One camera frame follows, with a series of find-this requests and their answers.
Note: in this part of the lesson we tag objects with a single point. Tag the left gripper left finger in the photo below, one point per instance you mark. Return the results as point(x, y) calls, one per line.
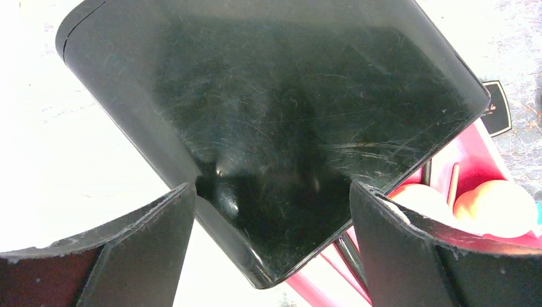
point(133, 260)

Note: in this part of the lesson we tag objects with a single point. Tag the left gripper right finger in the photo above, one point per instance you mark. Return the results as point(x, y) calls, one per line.
point(412, 260)

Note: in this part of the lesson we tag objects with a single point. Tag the pink top drawer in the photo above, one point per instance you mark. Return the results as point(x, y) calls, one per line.
point(326, 280)

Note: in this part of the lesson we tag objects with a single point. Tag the beige makeup sponge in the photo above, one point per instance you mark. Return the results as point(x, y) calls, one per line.
point(497, 207)

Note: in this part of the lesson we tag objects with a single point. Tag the black makeup organizer box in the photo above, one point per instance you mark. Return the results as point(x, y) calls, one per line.
point(273, 108)

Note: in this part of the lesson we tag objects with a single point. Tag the round wooden disc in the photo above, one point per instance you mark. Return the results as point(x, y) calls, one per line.
point(424, 200)

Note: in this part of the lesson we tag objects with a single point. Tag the black makeup brush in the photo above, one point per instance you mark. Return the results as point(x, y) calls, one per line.
point(350, 256)

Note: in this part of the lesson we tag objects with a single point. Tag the orange thin stick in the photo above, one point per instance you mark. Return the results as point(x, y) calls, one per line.
point(451, 197)

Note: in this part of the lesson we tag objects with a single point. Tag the black compact case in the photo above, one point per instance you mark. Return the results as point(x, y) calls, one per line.
point(497, 116)

